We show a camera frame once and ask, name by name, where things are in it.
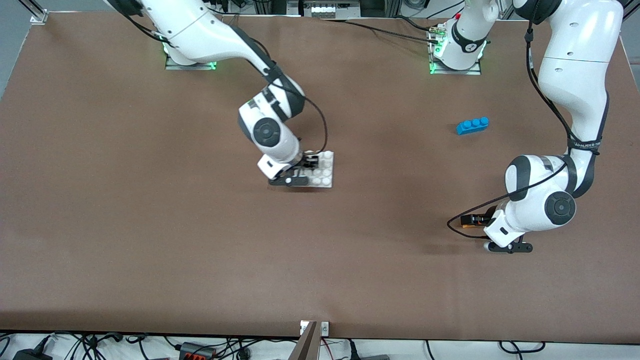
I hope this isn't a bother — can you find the yellow two-stud block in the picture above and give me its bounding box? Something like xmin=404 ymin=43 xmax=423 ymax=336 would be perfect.
xmin=461 ymin=215 xmax=496 ymax=230

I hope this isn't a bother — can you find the white studded base plate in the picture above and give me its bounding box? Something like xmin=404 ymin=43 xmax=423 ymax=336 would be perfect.
xmin=294 ymin=151 xmax=335 ymax=189

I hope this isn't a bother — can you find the blue three-stud block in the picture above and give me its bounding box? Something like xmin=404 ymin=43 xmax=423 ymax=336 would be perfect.
xmin=456 ymin=117 xmax=490 ymax=136

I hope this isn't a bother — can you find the grey power strip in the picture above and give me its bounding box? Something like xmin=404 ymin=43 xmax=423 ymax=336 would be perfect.
xmin=287 ymin=0 xmax=362 ymax=19

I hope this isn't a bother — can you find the silver table edge clamp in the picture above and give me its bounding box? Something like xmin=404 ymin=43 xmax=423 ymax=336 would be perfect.
xmin=300 ymin=320 xmax=330 ymax=337

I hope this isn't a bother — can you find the black connector with orange levers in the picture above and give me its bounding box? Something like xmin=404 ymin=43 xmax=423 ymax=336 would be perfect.
xmin=179 ymin=342 xmax=217 ymax=360

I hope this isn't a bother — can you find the black right camera mount bracket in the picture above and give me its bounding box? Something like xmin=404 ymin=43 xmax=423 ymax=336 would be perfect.
xmin=268 ymin=169 xmax=312 ymax=187

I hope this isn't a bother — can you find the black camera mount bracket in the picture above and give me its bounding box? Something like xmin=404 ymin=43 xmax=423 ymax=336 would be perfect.
xmin=487 ymin=239 xmax=534 ymax=255
xmin=268 ymin=169 xmax=312 ymax=187

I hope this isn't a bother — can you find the black left camera mount bracket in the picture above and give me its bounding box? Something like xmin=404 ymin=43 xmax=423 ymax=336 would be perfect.
xmin=487 ymin=239 xmax=534 ymax=255

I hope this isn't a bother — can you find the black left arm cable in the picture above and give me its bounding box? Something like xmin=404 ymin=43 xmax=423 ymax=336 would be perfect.
xmin=446 ymin=20 xmax=601 ymax=240

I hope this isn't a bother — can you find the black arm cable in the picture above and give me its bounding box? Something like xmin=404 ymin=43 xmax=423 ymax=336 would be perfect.
xmin=446 ymin=20 xmax=601 ymax=240
xmin=117 ymin=0 xmax=329 ymax=156

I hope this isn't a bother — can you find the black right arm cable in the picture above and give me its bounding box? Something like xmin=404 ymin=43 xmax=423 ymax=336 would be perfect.
xmin=117 ymin=0 xmax=329 ymax=156

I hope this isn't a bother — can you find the long black table cable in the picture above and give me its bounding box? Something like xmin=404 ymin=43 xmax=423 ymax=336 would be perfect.
xmin=320 ymin=18 xmax=436 ymax=44

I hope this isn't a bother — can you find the grey-brown camera pole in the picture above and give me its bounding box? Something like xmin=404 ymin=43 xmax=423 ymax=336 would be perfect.
xmin=287 ymin=321 xmax=321 ymax=360

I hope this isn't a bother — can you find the aluminium frame profile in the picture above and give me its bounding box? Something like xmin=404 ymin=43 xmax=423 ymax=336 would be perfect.
xmin=17 ymin=0 xmax=47 ymax=16

